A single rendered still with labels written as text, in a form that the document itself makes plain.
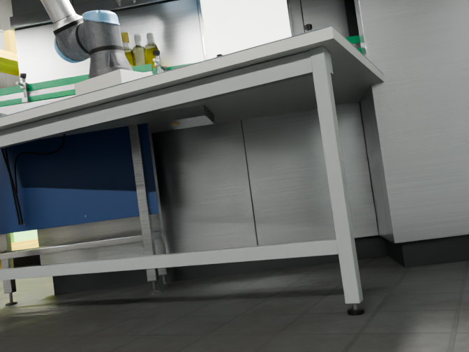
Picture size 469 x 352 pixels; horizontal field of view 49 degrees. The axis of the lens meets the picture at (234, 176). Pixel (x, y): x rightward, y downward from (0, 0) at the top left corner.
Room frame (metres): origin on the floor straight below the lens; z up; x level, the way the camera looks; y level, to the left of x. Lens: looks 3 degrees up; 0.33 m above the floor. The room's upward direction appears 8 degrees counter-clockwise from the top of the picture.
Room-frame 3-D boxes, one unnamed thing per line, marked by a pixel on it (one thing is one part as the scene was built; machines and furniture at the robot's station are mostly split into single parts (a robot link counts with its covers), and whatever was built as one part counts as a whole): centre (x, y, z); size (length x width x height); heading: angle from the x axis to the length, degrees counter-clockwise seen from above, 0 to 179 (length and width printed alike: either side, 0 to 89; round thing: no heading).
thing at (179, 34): (2.40, 0.09, 1.15); 0.90 x 0.03 x 0.34; 83
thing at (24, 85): (2.18, 0.86, 0.94); 0.07 x 0.04 x 0.13; 173
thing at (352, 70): (2.33, 0.08, 0.73); 1.58 x 1.52 x 0.04; 64
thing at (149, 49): (2.29, 0.30, 0.99); 0.06 x 0.06 x 0.21; 82
